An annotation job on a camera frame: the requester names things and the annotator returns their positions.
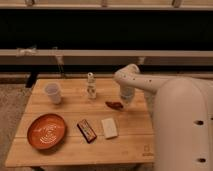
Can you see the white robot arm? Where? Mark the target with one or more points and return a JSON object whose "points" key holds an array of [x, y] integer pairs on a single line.
{"points": [[182, 118]]}

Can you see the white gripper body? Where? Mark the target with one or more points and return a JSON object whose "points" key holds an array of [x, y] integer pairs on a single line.
{"points": [[127, 95]]}

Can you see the dark chocolate bar box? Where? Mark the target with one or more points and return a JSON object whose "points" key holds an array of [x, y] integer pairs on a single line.
{"points": [[86, 131]]}

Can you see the small white bottle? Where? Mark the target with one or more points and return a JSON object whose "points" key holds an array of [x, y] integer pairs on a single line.
{"points": [[91, 86]]}

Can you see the white rectangular block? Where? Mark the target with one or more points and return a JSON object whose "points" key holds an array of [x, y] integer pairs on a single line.
{"points": [[109, 128]]}

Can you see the white metal rail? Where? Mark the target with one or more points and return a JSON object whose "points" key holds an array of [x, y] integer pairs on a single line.
{"points": [[105, 57]]}

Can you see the translucent plastic cup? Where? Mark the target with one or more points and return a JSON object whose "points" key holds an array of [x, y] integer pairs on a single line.
{"points": [[52, 90]]}

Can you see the orange ceramic plate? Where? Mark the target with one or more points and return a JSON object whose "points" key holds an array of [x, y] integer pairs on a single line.
{"points": [[46, 131]]}

